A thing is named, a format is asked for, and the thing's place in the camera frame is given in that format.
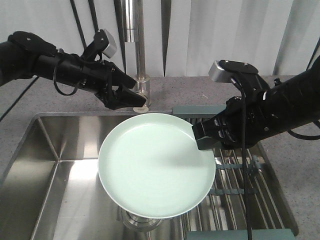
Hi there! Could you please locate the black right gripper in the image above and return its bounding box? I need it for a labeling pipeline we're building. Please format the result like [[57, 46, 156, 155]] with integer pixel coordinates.
[[192, 96, 265, 151]]

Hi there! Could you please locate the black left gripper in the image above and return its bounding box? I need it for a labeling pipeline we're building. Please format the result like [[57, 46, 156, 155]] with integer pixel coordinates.
[[74, 58, 146, 110]]

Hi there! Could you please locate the light green round plate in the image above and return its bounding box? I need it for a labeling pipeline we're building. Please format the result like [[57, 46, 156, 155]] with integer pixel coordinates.
[[98, 113, 216, 219]]

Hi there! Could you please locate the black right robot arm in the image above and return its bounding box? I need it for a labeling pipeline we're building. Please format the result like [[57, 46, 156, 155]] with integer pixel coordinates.
[[192, 58, 320, 150]]

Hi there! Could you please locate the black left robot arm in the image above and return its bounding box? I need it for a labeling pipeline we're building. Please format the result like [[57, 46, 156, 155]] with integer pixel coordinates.
[[0, 29, 146, 110]]

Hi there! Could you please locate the teal metal dish rack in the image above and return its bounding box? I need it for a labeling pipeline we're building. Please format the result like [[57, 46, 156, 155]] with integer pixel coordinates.
[[169, 104, 297, 240]]

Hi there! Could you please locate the white pleated curtain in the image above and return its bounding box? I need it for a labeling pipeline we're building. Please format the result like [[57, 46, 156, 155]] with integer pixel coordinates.
[[0, 0, 320, 77]]

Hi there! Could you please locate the chrome kitchen faucet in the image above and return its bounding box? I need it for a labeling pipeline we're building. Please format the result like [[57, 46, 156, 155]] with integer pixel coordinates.
[[121, 0, 151, 114]]

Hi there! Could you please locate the steel sink drain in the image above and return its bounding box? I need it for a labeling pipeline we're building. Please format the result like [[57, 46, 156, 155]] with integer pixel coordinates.
[[121, 209, 163, 232]]

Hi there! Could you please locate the stainless steel sink basin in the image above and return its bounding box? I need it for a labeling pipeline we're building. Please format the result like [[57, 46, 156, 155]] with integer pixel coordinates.
[[0, 112, 300, 240]]

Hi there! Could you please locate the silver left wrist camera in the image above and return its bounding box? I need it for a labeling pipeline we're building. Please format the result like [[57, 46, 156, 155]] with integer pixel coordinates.
[[102, 29, 117, 59]]

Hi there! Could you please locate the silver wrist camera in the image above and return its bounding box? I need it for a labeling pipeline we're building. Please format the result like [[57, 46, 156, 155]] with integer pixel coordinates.
[[102, 29, 117, 59], [208, 60, 232, 83]]

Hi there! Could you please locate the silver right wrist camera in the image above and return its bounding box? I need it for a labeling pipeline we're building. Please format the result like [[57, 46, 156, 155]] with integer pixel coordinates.
[[208, 60, 232, 83]]

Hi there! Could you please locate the black camera cable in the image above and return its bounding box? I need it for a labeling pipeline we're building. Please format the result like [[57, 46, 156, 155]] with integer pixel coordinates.
[[229, 77, 254, 240]]

